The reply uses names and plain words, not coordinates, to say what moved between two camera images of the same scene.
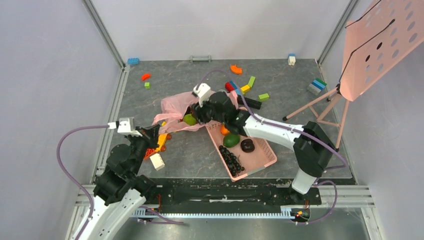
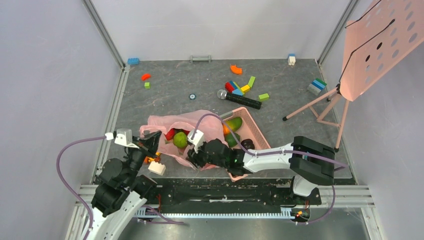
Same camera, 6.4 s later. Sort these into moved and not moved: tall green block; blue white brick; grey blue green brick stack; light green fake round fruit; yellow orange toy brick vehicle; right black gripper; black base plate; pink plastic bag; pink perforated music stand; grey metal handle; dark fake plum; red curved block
Moved: right black gripper; pink plastic bag; light green fake round fruit; yellow orange toy brick vehicle
Not moved: red curved block; pink perforated music stand; black base plate; grey blue green brick stack; grey metal handle; blue white brick; dark fake plum; tall green block
